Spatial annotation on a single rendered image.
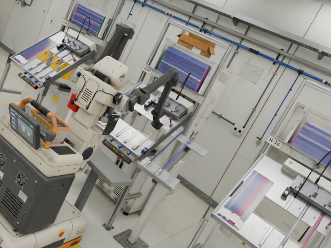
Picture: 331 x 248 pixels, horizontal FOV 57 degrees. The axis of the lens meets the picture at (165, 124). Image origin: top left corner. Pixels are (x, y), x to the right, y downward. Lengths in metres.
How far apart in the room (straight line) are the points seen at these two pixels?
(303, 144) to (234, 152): 1.83
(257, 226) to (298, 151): 0.68
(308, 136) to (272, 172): 0.39
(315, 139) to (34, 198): 1.98
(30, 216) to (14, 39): 6.19
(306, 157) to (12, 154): 2.07
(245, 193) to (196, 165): 2.13
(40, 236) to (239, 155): 2.88
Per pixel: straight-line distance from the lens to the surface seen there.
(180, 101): 2.95
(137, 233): 2.81
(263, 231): 2.36
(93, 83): 2.06
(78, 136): 2.17
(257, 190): 2.48
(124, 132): 2.80
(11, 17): 8.12
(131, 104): 1.99
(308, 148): 2.59
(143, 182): 2.98
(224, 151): 4.33
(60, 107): 3.80
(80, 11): 4.04
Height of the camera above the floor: 1.58
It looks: 12 degrees down
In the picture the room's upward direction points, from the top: 27 degrees clockwise
